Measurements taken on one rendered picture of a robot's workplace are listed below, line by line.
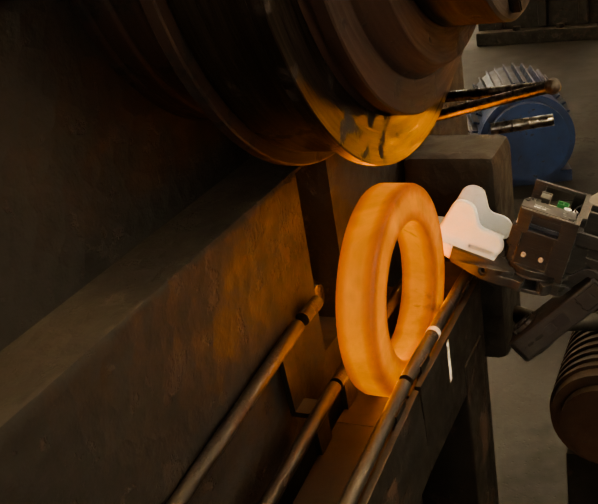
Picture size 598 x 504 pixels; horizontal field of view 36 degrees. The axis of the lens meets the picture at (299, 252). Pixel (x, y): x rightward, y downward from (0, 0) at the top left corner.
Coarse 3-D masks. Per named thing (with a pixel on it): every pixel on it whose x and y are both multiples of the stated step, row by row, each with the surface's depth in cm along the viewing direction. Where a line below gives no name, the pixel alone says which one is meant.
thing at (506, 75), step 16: (512, 64) 301; (480, 80) 302; (496, 80) 297; (512, 80) 283; (528, 80) 287; (544, 80) 290; (544, 96) 271; (560, 96) 287; (480, 112) 287; (496, 112) 273; (512, 112) 271; (528, 112) 270; (544, 112) 270; (560, 112) 272; (480, 128) 279; (544, 128) 272; (560, 128) 272; (512, 144) 275; (528, 144) 275; (544, 144) 274; (560, 144) 274; (512, 160) 277; (528, 160) 277; (544, 160) 276; (560, 160) 276; (512, 176) 279; (528, 176) 279; (544, 176) 278; (560, 176) 292
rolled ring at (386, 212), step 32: (384, 192) 74; (416, 192) 77; (352, 224) 72; (384, 224) 71; (416, 224) 79; (352, 256) 71; (384, 256) 71; (416, 256) 83; (352, 288) 70; (384, 288) 72; (416, 288) 84; (352, 320) 70; (384, 320) 72; (416, 320) 83; (352, 352) 72; (384, 352) 72; (384, 384) 73
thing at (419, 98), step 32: (320, 0) 50; (352, 0) 53; (384, 0) 54; (320, 32) 53; (352, 32) 54; (384, 32) 56; (416, 32) 58; (448, 32) 64; (352, 64) 54; (384, 64) 59; (416, 64) 61; (448, 64) 72; (352, 96) 58; (384, 96) 59; (416, 96) 65
